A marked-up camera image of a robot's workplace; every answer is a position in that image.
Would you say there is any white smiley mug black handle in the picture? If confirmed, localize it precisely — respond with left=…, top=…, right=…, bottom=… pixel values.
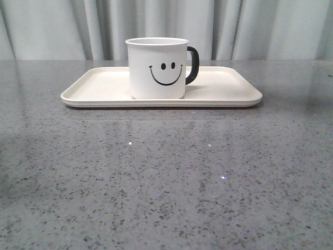
left=125, top=37, right=199, bottom=99

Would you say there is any cream rectangular plastic tray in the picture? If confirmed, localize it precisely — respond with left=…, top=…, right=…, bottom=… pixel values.
left=61, top=66, right=262, bottom=108

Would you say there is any pale grey-green curtain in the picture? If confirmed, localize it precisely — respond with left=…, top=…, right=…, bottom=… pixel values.
left=1, top=1, right=332, bottom=60

